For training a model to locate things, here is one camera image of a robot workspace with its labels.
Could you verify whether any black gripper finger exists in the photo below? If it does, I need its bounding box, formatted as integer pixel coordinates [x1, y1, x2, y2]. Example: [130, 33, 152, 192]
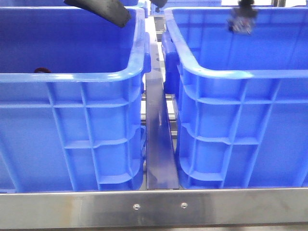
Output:
[64, 0, 131, 28]

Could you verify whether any red push button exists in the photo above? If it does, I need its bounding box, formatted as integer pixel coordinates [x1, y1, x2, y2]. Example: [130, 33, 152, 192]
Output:
[34, 67, 51, 73]

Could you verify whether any yellow push button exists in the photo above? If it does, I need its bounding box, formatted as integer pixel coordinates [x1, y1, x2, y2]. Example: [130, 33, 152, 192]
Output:
[227, 0, 258, 36]

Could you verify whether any blue plastic bin left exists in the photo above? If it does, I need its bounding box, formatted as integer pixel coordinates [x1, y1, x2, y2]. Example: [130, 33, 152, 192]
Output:
[0, 7, 151, 193]

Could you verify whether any blue plastic bin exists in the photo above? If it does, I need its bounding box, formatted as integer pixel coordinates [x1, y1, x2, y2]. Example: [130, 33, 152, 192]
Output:
[0, 7, 151, 193]
[165, 7, 308, 189]

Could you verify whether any blue plastic bin right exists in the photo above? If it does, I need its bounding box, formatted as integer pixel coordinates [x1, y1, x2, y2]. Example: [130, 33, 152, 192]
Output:
[165, 7, 308, 189]

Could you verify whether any dark metal divider rail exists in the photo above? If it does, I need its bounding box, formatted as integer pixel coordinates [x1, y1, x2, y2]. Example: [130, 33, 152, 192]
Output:
[145, 31, 180, 190]

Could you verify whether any steel rack front rail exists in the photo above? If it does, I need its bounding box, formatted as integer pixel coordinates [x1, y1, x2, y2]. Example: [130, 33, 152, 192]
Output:
[0, 188, 308, 230]

